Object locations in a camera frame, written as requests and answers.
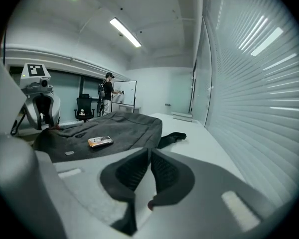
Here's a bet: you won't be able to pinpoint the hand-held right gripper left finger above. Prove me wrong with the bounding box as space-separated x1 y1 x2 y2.
100 147 150 236

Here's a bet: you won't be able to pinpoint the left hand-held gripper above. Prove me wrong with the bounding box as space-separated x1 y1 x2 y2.
19 63 62 131

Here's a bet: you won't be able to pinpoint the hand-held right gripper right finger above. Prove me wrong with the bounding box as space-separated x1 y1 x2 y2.
147 148 195 211

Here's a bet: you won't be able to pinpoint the grey fabric bag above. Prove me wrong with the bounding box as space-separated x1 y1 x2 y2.
32 111 187 163

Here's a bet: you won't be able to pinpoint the black office chair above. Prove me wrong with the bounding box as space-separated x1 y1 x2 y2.
74 94 96 123

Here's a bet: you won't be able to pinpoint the orange and white snack packet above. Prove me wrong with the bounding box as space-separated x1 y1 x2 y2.
87 135 114 149

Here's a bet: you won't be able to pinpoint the low white box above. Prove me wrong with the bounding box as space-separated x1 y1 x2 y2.
171 111 193 122

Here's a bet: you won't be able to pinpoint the long ceiling light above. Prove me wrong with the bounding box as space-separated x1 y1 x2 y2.
109 17 142 48

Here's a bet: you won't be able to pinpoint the white window blinds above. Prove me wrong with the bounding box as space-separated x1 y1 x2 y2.
204 0 299 209

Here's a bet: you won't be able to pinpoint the white whiteboard on black frame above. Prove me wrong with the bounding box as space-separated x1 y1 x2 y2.
111 80 138 113

